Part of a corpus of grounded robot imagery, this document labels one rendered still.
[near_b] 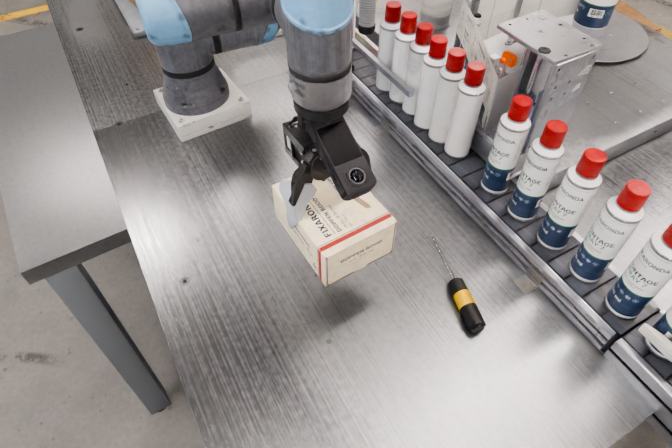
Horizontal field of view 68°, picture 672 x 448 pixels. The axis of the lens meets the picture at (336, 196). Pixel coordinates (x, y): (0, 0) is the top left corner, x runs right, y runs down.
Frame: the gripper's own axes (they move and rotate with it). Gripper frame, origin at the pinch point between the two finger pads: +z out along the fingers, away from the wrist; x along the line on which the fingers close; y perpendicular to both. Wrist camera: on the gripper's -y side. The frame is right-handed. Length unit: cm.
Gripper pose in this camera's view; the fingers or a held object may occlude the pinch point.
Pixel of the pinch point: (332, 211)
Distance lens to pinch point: 76.0
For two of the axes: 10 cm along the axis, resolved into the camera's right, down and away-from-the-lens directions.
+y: -5.3, -6.2, 5.8
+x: -8.5, 3.9, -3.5
